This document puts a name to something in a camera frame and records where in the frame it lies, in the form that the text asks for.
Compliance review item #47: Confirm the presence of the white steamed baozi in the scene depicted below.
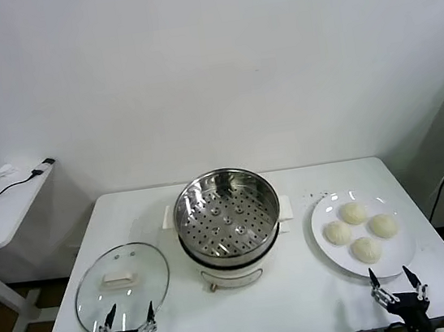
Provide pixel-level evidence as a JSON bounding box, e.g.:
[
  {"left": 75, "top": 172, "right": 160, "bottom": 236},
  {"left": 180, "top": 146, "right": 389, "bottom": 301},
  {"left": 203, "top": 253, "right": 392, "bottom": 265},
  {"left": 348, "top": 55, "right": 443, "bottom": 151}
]
[
  {"left": 367, "top": 211, "right": 401, "bottom": 242},
  {"left": 338, "top": 200, "right": 369, "bottom": 226},
  {"left": 321, "top": 219, "right": 354, "bottom": 249},
  {"left": 350, "top": 235, "right": 384, "bottom": 267}
]

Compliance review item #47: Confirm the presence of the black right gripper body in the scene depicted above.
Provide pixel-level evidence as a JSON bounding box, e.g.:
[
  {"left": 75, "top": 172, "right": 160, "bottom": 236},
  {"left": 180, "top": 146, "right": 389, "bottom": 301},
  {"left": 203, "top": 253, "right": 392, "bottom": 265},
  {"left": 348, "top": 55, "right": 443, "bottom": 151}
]
[{"left": 389, "top": 289, "right": 433, "bottom": 332}]

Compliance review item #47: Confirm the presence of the black cable with plug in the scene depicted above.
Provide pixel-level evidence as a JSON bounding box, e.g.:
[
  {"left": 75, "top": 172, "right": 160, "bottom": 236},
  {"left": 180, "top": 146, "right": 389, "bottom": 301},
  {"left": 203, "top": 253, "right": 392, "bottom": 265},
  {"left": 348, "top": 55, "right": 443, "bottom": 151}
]
[{"left": 0, "top": 156, "right": 60, "bottom": 196}]

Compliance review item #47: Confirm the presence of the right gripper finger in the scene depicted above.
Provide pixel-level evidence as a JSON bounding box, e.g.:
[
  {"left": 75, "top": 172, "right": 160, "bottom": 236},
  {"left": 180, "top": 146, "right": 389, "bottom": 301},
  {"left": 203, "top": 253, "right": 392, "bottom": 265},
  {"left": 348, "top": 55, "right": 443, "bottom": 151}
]
[
  {"left": 401, "top": 262, "right": 432, "bottom": 306},
  {"left": 367, "top": 265, "right": 401, "bottom": 311}
]

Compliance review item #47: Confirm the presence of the white side table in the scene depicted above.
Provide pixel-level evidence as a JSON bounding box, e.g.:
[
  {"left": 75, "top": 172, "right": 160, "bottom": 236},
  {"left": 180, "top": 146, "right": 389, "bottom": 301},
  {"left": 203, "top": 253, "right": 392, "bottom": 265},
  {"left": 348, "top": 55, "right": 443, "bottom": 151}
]
[{"left": 0, "top": 157, "right": 81, "bottom": 332}]

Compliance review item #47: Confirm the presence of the round glass pot lid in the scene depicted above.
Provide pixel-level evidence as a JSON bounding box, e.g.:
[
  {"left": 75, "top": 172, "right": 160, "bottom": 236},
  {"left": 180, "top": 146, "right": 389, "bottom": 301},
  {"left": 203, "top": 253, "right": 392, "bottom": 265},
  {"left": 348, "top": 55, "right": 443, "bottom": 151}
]
[{"left": 67, "top": 238, "right": 177, "bottom": 332}]

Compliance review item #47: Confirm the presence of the large white plate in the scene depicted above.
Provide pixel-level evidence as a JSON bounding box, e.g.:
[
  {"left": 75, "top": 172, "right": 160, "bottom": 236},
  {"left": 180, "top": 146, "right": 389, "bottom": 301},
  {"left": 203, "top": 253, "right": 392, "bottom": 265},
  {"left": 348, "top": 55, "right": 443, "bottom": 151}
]
[{"left": 306, "top": 182, "right": 422, "bottom": 287}]

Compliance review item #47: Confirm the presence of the cream electric cooker base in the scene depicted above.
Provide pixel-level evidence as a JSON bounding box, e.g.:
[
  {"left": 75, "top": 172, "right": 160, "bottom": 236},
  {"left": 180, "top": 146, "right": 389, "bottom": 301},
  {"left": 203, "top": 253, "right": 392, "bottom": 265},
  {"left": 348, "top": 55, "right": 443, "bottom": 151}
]
[{"left": 177, "top": 218, "right": 300, "bottom": 297}]

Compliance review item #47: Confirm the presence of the small white plastic object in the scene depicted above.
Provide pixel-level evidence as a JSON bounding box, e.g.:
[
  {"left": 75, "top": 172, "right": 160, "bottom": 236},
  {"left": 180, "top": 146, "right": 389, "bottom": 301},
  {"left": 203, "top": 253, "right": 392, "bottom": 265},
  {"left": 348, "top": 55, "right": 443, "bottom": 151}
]
[{"left": 0, "top": 162, "right": 18, "bottom": 179}]

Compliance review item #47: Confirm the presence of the stainless steel steamer basket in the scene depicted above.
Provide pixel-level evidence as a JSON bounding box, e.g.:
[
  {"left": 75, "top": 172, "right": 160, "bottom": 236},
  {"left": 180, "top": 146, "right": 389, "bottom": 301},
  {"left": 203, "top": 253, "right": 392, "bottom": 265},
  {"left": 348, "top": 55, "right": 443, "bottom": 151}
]
[{"left": 156, "top": 160, "right": 301, "bottom": 266}]

